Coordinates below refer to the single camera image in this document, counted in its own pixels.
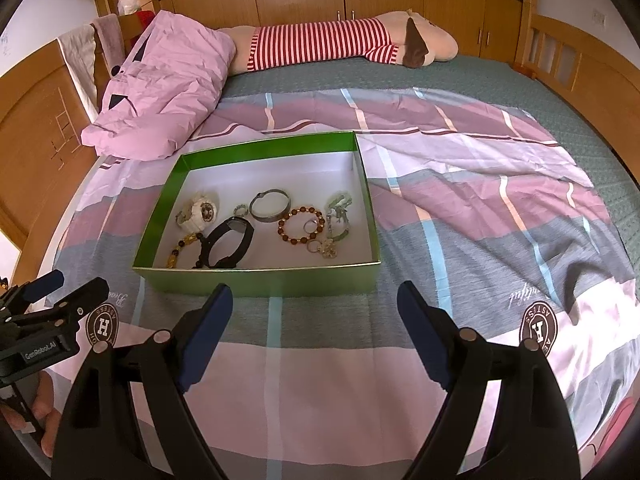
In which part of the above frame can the green jade bracelet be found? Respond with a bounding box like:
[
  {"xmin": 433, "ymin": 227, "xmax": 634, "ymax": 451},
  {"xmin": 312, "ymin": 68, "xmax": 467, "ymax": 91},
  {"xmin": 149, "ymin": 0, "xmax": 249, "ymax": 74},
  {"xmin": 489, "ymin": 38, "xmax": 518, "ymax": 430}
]
[{"xmin": 325, "ymin": 191, "xmax": 354, "ymax": 242}]

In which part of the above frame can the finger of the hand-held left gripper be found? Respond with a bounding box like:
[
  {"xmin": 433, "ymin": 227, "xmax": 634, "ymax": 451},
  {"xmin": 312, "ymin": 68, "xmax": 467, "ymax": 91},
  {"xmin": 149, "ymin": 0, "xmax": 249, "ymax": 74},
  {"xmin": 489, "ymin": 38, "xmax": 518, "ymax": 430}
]
[
  {"xmin": 0, "ymin": 269, "xmax": 66, "ymax": 313},
  {"xmin": 27, "ymin": 277, "xmax": 111, "ymax": 335}
]

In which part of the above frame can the person's left hand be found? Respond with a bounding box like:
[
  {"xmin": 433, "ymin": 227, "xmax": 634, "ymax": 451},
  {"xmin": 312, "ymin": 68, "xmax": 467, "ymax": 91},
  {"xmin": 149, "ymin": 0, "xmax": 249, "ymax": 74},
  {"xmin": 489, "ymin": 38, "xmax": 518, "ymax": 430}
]
[{"xmin": 0, "ymin": 374, "xmax": 64, "ymax": 459}]

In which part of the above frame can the dark and yellow bead bracelet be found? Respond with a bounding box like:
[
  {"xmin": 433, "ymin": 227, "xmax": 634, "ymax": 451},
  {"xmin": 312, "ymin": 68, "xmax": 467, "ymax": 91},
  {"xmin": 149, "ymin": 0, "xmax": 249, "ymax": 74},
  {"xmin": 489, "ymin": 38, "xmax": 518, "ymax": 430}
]
[{"xmin": 165, "ymin": 231, "xmax": 208, "ymax": 269}]

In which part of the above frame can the plaid printed bed sheet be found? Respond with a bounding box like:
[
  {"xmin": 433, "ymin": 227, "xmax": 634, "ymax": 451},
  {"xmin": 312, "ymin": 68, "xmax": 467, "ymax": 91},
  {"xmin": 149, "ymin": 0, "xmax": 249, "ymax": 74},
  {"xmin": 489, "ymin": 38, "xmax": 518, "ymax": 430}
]
[{"xmin": 47, "ymin": 87, "xmax": 640, "ymax": 480}]

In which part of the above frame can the slatted wooden bed board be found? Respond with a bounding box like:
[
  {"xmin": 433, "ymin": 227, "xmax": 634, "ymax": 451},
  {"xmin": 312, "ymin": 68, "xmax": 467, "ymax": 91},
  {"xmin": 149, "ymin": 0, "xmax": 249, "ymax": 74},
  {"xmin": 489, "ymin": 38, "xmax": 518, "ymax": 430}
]
[{"xmin": 520, "ymin": 10, "xmax": 640, "ymax": 181}]

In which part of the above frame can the silver metal bangle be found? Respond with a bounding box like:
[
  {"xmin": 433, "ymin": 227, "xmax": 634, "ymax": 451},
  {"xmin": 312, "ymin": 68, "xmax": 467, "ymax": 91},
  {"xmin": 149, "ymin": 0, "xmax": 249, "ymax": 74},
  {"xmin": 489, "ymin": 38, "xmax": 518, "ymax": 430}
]
[{"xmin": 249, "ymin": 189, "xmax": 292, "ymax": 224}]

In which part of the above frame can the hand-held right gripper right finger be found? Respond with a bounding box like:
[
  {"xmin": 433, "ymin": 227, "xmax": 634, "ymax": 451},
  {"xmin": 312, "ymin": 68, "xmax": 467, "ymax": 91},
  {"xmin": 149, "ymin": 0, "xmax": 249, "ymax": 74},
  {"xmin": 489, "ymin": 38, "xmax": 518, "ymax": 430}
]
[{"xmin": 396, "ymin": 281, "xmax": 582, "ymax": 480}]

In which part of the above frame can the black wrist band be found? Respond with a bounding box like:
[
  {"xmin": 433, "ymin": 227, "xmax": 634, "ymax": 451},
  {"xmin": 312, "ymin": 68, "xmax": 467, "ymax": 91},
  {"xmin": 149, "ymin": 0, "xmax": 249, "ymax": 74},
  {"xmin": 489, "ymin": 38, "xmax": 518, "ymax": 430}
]
[{"xmin": 192, "ymin": 216, "xmax": 254, "ymax": 270}]

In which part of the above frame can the green cardboard box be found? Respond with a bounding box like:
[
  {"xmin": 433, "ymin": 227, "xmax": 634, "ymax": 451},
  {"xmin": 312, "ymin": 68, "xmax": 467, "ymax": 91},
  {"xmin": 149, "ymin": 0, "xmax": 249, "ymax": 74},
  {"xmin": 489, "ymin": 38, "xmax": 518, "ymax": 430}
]
[{"xmin": 131, "ymin": 131, "xmax": 383, "ymax": 298}]

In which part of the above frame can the gold flower pendant ring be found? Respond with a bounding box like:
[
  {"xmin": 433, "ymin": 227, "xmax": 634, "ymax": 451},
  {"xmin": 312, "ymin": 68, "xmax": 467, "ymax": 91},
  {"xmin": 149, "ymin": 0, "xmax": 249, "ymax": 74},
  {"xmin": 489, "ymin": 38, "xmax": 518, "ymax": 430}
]
[{"xmin": 306, "ymin": 237, "xmax": 338, "ymax": 260}]

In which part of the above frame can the white wrist watch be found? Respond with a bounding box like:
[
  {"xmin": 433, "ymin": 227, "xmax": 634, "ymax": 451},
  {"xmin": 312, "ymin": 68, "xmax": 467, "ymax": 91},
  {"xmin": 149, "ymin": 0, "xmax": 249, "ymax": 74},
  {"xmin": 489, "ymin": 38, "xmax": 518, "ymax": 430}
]
[{"xmin": 175, "ymin": 191, "xmax": 221, "ymax": 233}]

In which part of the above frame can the pink brown towel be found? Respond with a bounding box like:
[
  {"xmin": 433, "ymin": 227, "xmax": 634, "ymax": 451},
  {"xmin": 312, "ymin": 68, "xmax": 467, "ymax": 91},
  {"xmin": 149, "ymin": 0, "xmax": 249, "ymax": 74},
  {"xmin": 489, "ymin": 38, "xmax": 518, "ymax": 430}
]
[{"xmin": 92, "ymin": 14, "xmax": 126, "ymax": 68}]

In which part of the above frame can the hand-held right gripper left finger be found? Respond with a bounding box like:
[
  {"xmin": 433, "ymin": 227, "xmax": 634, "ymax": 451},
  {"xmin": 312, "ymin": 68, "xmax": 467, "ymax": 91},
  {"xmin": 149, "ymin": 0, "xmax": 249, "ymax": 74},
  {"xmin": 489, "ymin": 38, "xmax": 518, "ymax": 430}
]
[{"xmin": 51, "ymin": 283, "xmax": 234, "ymax": 480}]

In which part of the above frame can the amber bead bracelet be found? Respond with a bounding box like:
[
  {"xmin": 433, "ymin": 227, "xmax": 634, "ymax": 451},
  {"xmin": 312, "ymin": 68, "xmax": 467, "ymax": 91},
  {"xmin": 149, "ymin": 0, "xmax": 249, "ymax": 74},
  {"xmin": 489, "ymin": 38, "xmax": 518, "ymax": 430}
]
[{"xmin": 277, "ymin": 206, "xmax": 326, "ymax": 247}]

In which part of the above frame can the green bed cover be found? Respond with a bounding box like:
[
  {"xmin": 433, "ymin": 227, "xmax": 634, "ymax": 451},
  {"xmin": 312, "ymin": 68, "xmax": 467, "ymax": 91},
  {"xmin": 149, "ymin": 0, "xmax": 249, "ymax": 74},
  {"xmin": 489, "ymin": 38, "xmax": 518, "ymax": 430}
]
[{"xmin": 215, "ymin": 52, "xmax": 640, "ymax": 241}]

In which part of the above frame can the grey white towel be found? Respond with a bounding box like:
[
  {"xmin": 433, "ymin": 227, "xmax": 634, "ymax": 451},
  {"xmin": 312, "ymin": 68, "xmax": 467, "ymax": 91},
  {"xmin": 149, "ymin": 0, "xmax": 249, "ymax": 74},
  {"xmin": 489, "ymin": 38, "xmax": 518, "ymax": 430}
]
[{"xmin": 57, "ymin": 24, "xmax": 101, "ymax": 116}]

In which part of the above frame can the carved wooden bed board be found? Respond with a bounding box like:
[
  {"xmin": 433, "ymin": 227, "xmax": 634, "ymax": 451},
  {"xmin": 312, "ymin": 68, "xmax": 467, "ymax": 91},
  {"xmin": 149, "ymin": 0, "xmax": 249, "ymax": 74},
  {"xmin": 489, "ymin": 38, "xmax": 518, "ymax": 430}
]
[{"xmin": 0, "ymin": 40, "xmax": 111, "ymax": 281}]

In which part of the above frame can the pink quilt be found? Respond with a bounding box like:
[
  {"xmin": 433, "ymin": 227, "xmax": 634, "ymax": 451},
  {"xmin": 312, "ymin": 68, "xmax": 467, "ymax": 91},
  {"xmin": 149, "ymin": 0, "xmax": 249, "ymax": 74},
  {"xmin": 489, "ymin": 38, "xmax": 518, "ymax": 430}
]
[{"xmin": 81, "ymin": 10, "xmax": 237, "ymax": 162}]

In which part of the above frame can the striped plush toy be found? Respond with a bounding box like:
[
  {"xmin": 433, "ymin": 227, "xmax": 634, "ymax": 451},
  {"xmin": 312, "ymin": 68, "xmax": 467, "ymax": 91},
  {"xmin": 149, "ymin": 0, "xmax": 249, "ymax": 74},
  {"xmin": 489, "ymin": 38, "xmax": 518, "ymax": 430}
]
[{"xmin": 220, "ymin": 7, "xmax": 460, "ymax": 73}]

